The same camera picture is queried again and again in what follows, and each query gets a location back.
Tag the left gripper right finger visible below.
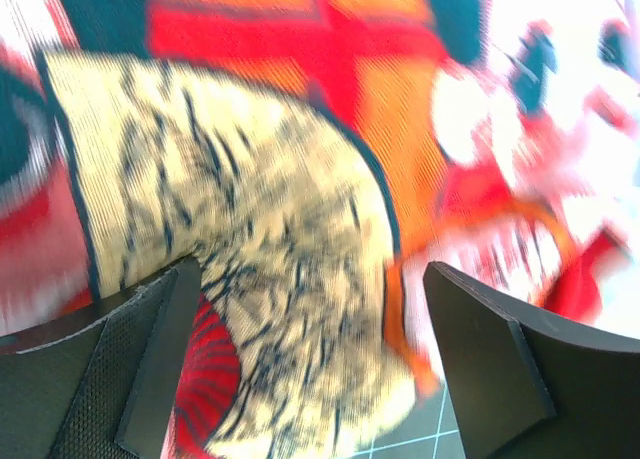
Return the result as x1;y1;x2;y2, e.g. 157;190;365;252
424;262;639;458

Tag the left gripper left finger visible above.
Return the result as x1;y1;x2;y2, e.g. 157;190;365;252
1;259;201;458

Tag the red patterned pillowcase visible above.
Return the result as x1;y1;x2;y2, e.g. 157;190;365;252
1;0;639;458

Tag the black grid mat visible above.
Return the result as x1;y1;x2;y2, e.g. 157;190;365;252
353;386;466;459

